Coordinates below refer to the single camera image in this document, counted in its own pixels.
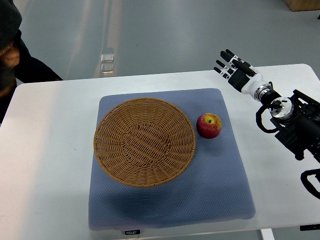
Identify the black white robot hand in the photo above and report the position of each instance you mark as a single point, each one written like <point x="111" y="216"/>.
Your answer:
<point x="241" y="75"/>

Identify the red apple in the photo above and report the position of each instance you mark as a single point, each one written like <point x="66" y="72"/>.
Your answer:
<point x="209" y="125"/>

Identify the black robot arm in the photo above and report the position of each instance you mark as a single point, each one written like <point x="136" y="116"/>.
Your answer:
<point x="296" y="120"/>

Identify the brown wicker basket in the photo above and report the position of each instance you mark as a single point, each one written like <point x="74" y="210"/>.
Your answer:
<point x="144" y="142"/>

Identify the blue grey cushion mat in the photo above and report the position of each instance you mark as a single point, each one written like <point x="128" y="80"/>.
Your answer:
<point x="214" y="188"/>

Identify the metal floor plate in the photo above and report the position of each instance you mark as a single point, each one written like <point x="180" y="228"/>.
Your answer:
<point x="107" y="63"/>

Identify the white table leg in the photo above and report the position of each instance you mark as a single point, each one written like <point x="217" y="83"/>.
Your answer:
<point x="267" y="234"/>

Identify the black label tag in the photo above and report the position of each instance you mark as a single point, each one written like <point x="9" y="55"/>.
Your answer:
<point x="132" y="232"/>

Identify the person in dark clothes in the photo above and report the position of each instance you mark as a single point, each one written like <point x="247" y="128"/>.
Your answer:
<point x="16" y="62"/>

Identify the black table bracket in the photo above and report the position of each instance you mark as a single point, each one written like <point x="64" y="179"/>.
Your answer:
<point x="310" y="227"/>

